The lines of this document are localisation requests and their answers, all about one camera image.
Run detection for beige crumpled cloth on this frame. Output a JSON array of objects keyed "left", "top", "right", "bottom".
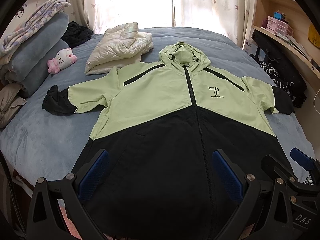
[{"left": 0, "top": 83, "right": 27, "bottom": 129}]

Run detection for blue fleece bed blanket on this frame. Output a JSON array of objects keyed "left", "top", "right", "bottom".
[{"left": 1, "top": 27, "right": 314, "bottom": 185}]

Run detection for green and black hooded jacket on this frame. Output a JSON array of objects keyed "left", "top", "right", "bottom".
[{"left": 42, "top": 42, "right": 294, "bottom": 239}]

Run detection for white cardboard box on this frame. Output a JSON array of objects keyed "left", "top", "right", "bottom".
[{"left": 244, "top": 40, "right": 266, "bottom": 63}]

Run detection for lower blue grey pillow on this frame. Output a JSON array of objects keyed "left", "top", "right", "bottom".
[{"left": 21, "top": 40, "right": 69, "bottom": 98}]

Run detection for black clothing heap by window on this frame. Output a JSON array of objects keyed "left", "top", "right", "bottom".
[{"left": 61, "top": 21, "right": 93, "bottom": 48}]

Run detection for floral purple folded quilt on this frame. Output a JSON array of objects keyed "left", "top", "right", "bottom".
[{"left": 1, "top": 0, "right": 71, "bottom": 55}]

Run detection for pink storage drawer boxes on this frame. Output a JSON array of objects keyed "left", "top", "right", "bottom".
[{"left": 266, "top": 16, "right": 293, "bottom": 36}]

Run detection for white floral curtains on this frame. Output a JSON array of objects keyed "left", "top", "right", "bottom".
[{"left": 66, "top": 0, "right": 256, "bottom": 46}]

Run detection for white cable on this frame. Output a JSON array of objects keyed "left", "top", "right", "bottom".
[{"left": 312, "top": 87, "right": 320, "bottom": 117}]

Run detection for pink white cat plush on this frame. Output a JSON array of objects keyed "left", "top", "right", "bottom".
[{"left": 47, "top": 48, "right": 77, "bottom": 75}]

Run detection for wooden wall shelf unit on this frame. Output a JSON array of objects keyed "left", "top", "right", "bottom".
[{"left": 249, "top": 0, "right": 319, "bottom": 108}]

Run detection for yellow cloth on shelf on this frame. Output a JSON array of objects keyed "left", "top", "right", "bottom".
[{"left": 308, "top": 24, "right": 320, "bottom": 44}]

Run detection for black white patterned garment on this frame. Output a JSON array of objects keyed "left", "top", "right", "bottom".
[{"left": 258, "top": 61, "right": 306, "bottom": 108}]

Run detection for blue box on drawers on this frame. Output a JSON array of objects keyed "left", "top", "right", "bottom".
[{"left": 273, "top": 11, "right": 286, "bottom": 21}]

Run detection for folded cream puffer jacket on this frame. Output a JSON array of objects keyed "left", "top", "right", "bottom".
[{"left": 85, "top": 22, "right": 153, "bottom": 75}]

